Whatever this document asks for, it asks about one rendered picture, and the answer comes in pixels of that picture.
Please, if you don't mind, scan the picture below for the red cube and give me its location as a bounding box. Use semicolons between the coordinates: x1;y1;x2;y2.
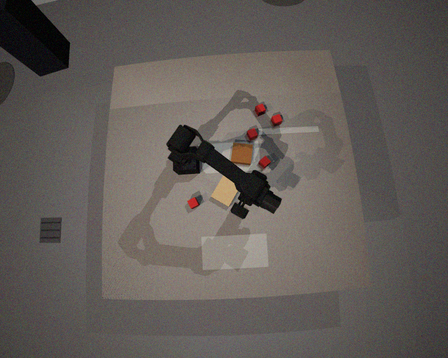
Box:
187;197;199;209
271;114;282;127
247;128;258;141
255;103;266;116
259;156;271;168

